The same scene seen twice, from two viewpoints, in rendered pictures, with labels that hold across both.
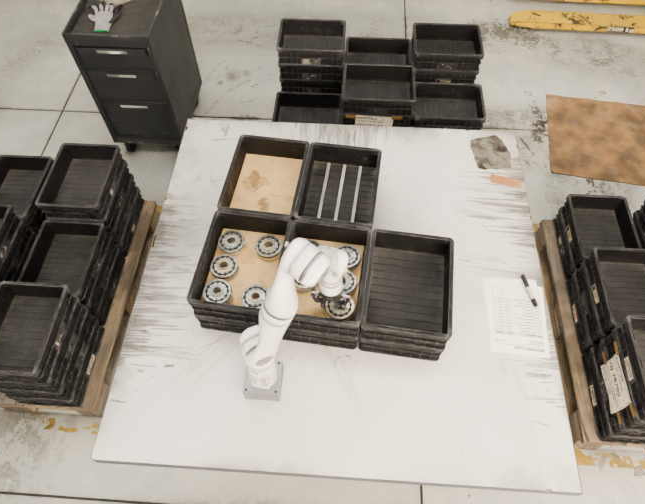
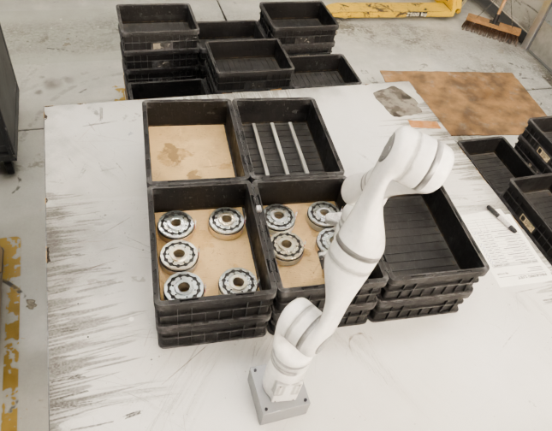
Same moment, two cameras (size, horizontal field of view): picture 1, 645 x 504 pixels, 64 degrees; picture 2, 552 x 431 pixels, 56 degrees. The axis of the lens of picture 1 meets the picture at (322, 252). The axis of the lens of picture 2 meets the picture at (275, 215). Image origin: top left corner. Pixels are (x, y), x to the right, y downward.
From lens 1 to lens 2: 77 cm
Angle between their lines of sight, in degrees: 20
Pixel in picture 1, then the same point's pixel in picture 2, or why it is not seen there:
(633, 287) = (551, 211)
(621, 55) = (424, 34)
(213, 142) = (88, 127)
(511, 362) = (525, 293)
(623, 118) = (450, 83)
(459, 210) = not seen: hidden behind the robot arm
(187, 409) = not seen: outside the picture
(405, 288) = (400, 236)
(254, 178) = (170, 151)
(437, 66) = (295, 40)
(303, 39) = (144, 26)
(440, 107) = (308, 80)
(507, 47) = not seen: hidden behind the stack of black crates
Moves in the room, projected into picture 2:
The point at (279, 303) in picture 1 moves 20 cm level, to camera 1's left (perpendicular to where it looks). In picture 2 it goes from (374, 234) to (268, 260)
